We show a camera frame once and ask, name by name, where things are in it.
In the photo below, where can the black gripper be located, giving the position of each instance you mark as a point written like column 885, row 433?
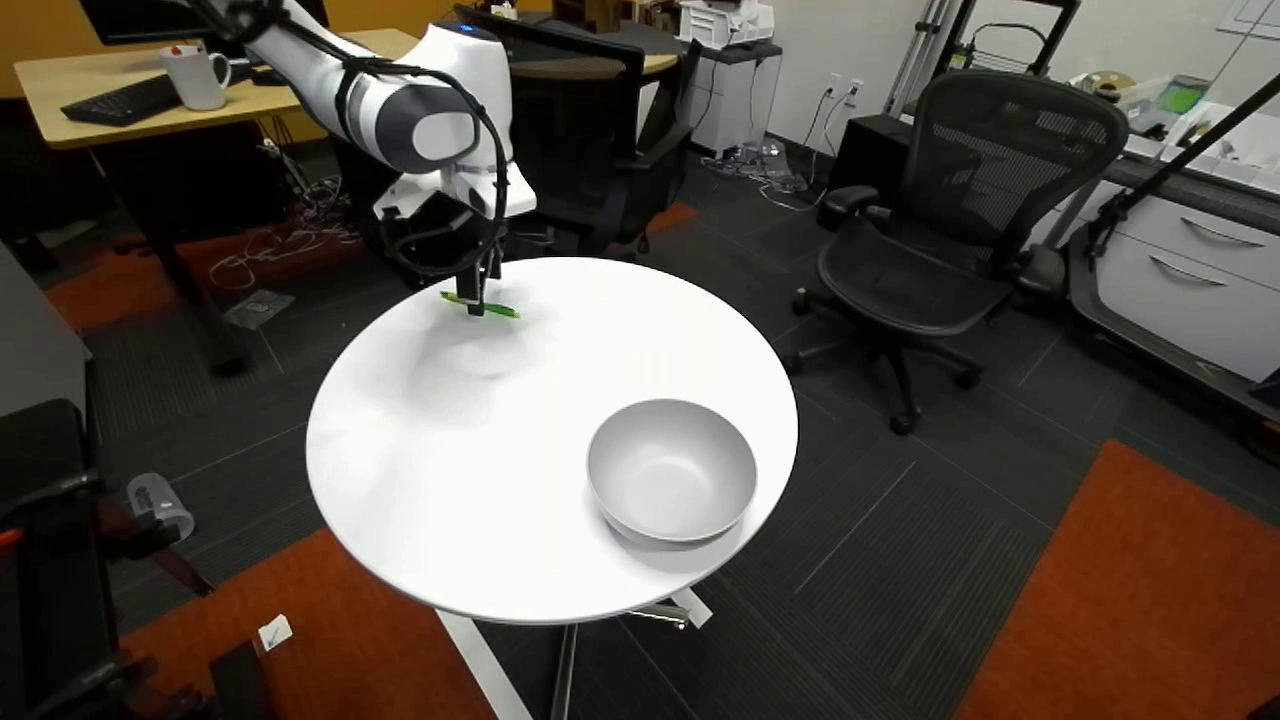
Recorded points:
column 478, row 247

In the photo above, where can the green vegetable piece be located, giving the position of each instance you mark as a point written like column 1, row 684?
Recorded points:
column 503, row 312

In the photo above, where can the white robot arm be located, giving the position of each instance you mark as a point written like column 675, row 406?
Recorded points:
column 415, row 122

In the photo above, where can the grey bowl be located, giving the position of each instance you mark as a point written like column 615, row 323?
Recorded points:
column 666, row 466

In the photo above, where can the black padded office chair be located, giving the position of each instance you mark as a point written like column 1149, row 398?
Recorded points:
column 584, row 132

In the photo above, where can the white mug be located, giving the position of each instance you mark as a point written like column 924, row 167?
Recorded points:
column 199, row 81

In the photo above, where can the white table base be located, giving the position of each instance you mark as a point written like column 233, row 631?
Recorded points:
column 467, row 652

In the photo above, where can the small white floor tag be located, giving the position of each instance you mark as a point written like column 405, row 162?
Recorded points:
column 273, row 632

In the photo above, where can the black keyboard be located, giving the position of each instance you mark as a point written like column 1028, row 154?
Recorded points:
column 124, row 101

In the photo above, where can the black box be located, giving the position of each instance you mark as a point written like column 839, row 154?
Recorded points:
column 881, row 154

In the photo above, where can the black mesh office chair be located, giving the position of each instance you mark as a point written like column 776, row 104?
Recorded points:
column 904, row 282

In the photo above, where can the dark grey cabinet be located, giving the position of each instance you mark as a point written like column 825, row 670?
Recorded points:
column 43, row 335

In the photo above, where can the black monitor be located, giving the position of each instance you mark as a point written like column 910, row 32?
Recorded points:
column 132, row 19

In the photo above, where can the wooden desk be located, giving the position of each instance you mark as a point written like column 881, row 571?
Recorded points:
column 44, row 81

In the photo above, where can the black equipment stand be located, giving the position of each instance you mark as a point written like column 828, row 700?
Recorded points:
column 63, row 573

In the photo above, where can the black tripod pole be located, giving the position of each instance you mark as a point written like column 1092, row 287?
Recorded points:
column 1174, row 162

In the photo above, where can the white drawer cabinet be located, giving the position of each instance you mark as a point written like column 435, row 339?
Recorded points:
column 1200, row 293

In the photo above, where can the green screen device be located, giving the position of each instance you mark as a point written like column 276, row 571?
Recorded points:
column 1183, row 99

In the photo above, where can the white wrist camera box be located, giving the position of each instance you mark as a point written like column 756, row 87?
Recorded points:
column 405, row 202

